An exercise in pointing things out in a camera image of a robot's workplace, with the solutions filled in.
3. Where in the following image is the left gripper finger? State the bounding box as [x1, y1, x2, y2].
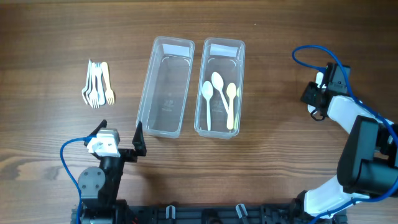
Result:
[132, 121, 147, 156]
[83, 119, 107, 146]

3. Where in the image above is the white plastic spoon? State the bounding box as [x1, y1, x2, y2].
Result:
[201, 81, 213, 131]
[315, 72, 324, 87]
[307, 105, 315, 113]
[211, 72, 229, 113]

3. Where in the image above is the cream plastic spoon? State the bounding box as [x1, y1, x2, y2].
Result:
[226, 83, 237, 130]

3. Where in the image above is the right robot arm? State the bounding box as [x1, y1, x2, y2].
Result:
[289, 63, 397, 223]

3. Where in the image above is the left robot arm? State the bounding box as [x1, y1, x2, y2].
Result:
[71, 119, 147, 224]

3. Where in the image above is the left clear plastic container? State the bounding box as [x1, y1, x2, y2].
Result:
[136, 36, 195, 139]

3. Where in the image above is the clear plastic container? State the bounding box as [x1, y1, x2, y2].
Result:
[194, 38, 246, 139]
[136, 36, 195, 139]

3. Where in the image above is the right clear plastic container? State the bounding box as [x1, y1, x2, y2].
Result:
[194, 38, 246, 139]

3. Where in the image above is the white plastic fork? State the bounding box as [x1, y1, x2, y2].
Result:
[89, 63, 99, 109]
[86, 62, 92, 106]
[81, 59, 91, 105]

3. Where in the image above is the cream plastic fork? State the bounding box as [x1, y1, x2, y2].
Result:
[101, 62, 115, 106]

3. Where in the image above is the pale blue plastic fork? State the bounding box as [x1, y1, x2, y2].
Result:
[95, 63, 105, 106]

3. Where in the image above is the left blue cable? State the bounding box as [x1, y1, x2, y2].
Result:
[59, 135, 96, 224]

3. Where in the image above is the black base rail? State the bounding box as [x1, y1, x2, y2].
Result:
[72, 203, 346, 224]

